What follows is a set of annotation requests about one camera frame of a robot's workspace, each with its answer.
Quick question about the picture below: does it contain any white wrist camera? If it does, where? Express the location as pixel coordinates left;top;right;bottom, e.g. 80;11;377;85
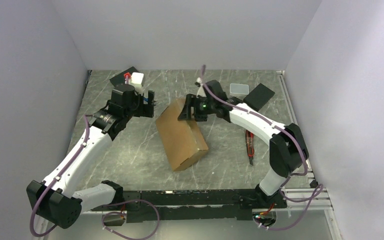
195;77;207;98
123;72;145;95

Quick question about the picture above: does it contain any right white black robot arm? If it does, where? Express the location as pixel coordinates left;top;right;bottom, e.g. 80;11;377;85
177;78;309;208

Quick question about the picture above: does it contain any brown cardboard express box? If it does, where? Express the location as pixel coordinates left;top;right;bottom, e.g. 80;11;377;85
156;98;209;172

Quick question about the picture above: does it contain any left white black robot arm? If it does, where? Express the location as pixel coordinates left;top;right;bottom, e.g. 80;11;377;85
26;83;155;237

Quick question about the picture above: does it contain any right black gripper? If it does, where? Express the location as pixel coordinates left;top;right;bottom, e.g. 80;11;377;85
177;94;215;123

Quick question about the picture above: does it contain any left black foam block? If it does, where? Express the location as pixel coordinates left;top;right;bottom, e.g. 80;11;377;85
109;66;139;87

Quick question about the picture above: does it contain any black foam block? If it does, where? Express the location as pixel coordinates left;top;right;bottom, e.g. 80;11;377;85
243;83;275;112
109;66;139;87

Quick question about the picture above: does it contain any aluminium frame rail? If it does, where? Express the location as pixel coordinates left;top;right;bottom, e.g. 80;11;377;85
32;70;335;240

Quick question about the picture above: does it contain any right black foam block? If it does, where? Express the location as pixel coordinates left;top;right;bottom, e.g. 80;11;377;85
243;83;275;112

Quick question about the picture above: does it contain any red black utility knife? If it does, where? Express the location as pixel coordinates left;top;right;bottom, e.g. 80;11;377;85
245;130;255;166

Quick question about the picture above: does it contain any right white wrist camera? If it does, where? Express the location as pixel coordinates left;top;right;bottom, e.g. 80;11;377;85
195;77;207;98

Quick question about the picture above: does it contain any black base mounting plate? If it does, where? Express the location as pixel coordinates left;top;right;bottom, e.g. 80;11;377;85
93;188;287;223

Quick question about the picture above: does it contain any translucent white plastic box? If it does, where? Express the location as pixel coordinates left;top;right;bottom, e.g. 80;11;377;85
229;83;250;98

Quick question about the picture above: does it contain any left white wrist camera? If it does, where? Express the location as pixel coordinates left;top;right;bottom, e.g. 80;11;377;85
123;72;145;95

